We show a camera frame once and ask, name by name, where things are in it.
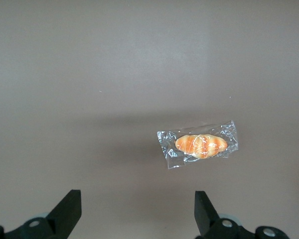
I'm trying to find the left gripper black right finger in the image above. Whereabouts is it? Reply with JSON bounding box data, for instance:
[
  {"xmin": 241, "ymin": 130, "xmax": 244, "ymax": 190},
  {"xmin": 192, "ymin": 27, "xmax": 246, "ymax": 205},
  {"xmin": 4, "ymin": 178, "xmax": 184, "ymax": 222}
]
[{"xmin": 194, "ymin": 191, "xmax": 290, "ymax": 239}]

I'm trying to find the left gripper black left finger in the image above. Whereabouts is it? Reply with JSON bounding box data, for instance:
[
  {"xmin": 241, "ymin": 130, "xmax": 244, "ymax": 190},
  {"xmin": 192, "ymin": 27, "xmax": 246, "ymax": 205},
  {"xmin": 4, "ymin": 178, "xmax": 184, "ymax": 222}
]
[{"xmin": 0, "ymin": 189, "xmax": 82, "ymax": 239}]

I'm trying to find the bread roll in clear wrapper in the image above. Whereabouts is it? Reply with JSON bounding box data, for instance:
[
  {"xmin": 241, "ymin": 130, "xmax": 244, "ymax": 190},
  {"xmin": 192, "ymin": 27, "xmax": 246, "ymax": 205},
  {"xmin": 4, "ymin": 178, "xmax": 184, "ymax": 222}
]
[{"xmin": 156, "ymin": 119, "xmax": 240, "ymax": 170}]

